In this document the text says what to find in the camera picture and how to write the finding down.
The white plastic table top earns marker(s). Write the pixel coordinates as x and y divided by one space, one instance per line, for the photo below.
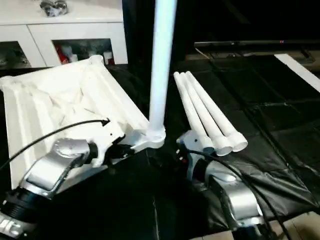
55 105

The white plastic table leg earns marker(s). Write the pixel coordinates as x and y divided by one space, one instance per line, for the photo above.
206 112
192 112
217 110
162 65

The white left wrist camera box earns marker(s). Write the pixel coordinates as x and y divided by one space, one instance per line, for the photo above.
107 140

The white cabinet with glass doors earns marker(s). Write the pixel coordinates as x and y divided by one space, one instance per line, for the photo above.
75 30

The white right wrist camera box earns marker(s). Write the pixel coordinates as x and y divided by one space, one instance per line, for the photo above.
190 142

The black work mat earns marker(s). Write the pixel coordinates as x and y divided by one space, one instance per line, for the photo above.
260 100

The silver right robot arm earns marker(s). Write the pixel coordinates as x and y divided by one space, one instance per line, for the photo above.
235 195

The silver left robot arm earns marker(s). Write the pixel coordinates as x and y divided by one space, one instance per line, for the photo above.
55 165

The glossy black long bar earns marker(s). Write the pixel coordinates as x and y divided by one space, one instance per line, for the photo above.
240 44

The black cabinet with orange label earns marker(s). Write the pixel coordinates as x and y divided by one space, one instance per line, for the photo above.
225 20

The crumpled silver black object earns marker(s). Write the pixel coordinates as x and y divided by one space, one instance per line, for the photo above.
53 7

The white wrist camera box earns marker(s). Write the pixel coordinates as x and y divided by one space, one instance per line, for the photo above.
107 140
190 142

